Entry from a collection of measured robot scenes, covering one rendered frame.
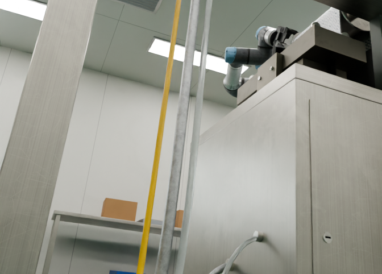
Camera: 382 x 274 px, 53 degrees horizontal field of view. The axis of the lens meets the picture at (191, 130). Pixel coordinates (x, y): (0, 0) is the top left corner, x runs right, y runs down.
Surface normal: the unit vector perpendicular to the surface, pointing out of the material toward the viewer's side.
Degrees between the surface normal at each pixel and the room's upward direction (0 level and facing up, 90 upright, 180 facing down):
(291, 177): 90
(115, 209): 90
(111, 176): 90
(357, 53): 90
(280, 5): 180
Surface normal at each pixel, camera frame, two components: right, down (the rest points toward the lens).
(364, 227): 0.36, -0.30
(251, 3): -0.10, 0.93
